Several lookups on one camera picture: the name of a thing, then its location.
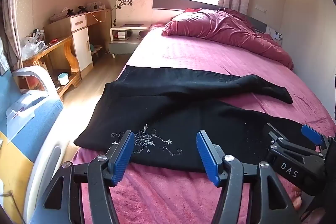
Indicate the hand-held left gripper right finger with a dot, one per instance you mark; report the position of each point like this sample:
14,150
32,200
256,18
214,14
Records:
207,158

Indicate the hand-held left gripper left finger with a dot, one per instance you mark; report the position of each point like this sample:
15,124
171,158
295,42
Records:
122,158

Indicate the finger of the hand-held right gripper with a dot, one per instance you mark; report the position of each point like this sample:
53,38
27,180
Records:
278,136
312,134

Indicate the black pants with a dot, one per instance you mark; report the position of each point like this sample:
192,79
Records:
170,113

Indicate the person's right hand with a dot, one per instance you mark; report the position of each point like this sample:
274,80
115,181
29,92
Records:
297,201

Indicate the blue and yellow sofa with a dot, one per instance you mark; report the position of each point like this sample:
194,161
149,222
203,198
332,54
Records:
34,124

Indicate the teal enamel cup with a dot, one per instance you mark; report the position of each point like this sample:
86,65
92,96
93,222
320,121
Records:
63,79

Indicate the bed with pink sheet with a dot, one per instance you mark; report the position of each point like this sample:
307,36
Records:
210,56

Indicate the white grey nightstand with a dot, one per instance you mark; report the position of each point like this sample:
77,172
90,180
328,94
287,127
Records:
123,48

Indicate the clear plastic sheet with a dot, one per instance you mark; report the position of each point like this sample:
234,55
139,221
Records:
19,111

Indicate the wooden side table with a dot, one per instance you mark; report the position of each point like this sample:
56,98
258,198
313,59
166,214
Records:
65,56

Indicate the wood and white desk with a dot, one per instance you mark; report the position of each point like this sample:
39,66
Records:
81,48

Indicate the red quilt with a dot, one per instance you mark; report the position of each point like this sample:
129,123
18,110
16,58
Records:
223,27

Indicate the small white box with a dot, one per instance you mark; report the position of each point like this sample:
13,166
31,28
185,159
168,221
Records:
121,35

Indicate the clear plastic bag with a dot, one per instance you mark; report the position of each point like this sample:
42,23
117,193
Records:
32,48

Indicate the white power strip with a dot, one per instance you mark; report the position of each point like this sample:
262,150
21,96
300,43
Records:
58,17

